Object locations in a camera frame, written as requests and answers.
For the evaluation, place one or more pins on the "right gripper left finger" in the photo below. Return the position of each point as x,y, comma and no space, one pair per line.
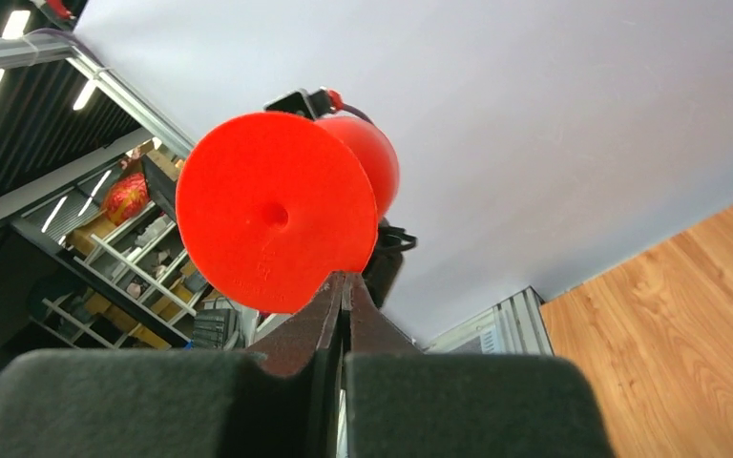
276,398

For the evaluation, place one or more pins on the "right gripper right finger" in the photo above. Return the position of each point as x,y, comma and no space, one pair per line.
401,402

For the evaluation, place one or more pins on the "red wine glass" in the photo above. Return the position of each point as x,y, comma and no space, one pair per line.
269,204

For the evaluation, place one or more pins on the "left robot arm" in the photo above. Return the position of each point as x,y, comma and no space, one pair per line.
386,260

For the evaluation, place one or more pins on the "metal storage shelf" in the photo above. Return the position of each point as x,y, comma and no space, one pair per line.
121,284

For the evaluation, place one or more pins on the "red yellow round ornament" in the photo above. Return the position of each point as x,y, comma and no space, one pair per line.
125,199

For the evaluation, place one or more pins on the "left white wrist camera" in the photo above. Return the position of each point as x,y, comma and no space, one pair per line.
311,106

